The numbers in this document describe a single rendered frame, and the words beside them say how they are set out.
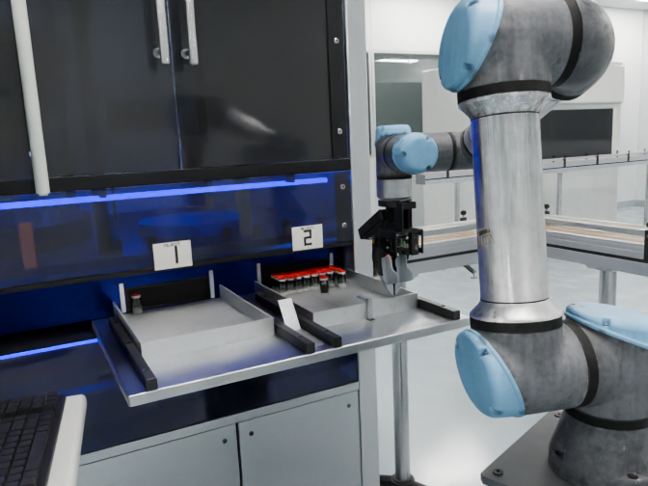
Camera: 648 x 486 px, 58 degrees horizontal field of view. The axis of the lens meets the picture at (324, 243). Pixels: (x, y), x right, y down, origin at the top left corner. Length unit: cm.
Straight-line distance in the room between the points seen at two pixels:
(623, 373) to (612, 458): 12
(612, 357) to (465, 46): 43
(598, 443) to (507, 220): 32
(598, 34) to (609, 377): 42
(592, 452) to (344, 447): 95
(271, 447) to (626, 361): 101
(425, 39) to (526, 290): 687
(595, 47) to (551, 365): 39
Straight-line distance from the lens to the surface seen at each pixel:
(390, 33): 727
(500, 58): 76
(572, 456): 90
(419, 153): 110
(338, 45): 153
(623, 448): 89
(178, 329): 129
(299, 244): 147
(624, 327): 83
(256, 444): 159
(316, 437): 166
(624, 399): 87
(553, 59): 80
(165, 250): 136
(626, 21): 1027
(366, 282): 150
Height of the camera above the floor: 126
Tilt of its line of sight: 10 degrees down
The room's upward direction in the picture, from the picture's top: 3 degrees counter-clockwise
